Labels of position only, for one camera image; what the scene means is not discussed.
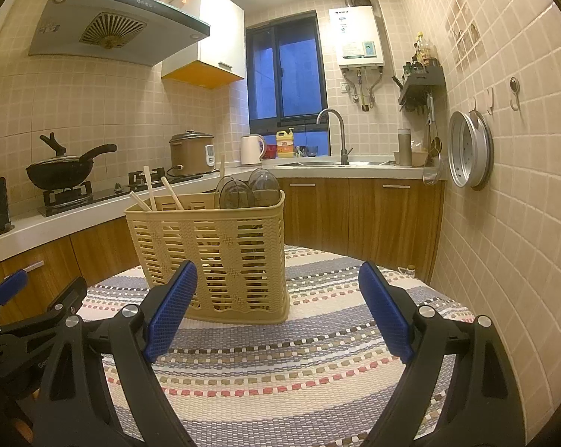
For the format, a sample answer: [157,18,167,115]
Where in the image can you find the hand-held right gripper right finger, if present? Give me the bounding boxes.
[357,261,528,447]

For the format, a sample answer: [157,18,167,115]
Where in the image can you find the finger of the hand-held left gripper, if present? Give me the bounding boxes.
[43,276,89,323]
[0,269,30,332]

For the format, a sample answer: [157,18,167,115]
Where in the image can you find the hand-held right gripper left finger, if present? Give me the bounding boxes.
[29,260,200,447]

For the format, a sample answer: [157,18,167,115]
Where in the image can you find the beige plastic utensil basket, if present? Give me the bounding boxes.
[124,190,291,324]

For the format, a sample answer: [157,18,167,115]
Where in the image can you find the clear plastic spoon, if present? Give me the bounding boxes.
[214,176,244,210]
[225,179,256,208]
[248,168,282,206]

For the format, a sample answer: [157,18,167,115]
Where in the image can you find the white kitchen countertop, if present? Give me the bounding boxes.
[0,158,449,271]

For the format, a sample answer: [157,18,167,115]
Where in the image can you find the wooden base cabinets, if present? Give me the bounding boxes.
[0,177,446,327]

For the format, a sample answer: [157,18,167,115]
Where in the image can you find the black gas stove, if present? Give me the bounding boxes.
[38,168,204,217]

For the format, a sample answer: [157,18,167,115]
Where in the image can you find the striped woven tablecloth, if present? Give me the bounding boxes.
[76,244,477,447]

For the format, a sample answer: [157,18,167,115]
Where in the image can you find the black wok with lid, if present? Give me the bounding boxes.
[26,133,118,191]

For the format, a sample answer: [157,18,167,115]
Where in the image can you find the metal strainer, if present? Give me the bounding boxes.
[422,158,449,188]

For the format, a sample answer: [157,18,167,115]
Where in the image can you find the brown rice cooker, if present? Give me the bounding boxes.
[169,130,216,175]

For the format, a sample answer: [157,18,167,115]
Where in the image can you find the grey tall canister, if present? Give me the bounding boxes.
[398,128,412,167]

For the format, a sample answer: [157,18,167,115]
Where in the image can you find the hanging metal ladle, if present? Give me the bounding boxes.
[428,95,443,158]

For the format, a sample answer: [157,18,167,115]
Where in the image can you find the curved metal faucet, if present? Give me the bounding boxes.
[316,108,354,165]

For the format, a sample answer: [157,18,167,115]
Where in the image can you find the white electric kettle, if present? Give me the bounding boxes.
[240,134,267,166]

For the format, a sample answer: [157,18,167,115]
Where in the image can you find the round metal steamer plate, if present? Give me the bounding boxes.
[448,109,494,191]

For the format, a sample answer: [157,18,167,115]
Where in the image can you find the yellow detergent bottle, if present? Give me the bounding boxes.
[276,127,295,158]

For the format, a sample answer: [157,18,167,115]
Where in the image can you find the metal water heater pipes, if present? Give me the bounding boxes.
[341,67,384,112]

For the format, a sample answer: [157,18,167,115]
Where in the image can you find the dark framed window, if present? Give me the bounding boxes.
[245,14,330,156]

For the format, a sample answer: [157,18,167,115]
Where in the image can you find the grey range hood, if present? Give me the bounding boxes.
[28,0,211,68]

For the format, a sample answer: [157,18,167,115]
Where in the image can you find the white gas water heater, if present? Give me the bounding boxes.
[328,6,386,68]

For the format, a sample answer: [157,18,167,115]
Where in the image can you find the dark wall spice rack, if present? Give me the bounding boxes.
[398,65,446,112]

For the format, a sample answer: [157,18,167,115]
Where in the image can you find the white wall cabinet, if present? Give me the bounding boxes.
[161,0,247,90]

